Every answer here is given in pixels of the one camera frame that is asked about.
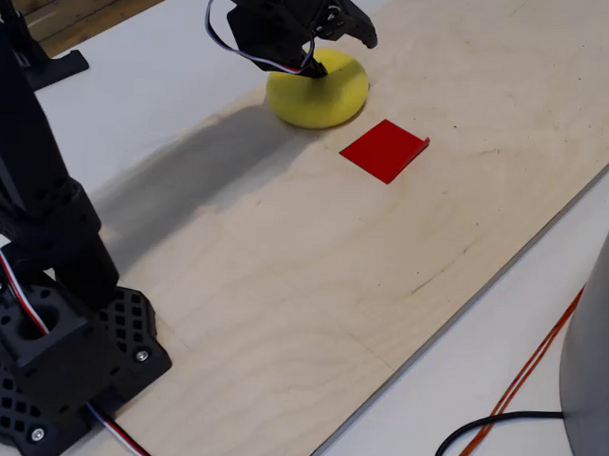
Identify yellow foam disc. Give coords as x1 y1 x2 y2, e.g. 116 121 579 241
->
264 45 371 131

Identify black lattice robot base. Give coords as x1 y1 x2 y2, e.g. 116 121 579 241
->
0 256 177 456

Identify red square plate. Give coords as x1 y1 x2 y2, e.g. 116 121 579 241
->
337 116 432 186

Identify light plywood board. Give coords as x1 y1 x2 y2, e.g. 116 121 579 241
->
70 0 609 456

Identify large grey lamp shade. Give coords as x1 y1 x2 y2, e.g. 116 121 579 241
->
556 189 609 456

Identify white red black wrist cable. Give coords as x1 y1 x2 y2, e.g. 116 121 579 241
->
203 0 318 75

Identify black camera stand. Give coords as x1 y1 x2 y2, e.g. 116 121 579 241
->
0 0 92 94

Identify thin orange copper wire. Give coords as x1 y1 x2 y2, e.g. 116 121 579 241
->
459 318 570 456
446 280 587 456

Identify white red black shoulder cable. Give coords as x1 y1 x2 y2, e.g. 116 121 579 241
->
0 226 54 336

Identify thin black cable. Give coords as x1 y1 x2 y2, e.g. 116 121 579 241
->
432 406 565 456

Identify white red black base cable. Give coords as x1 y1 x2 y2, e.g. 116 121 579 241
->
84 403 159 456

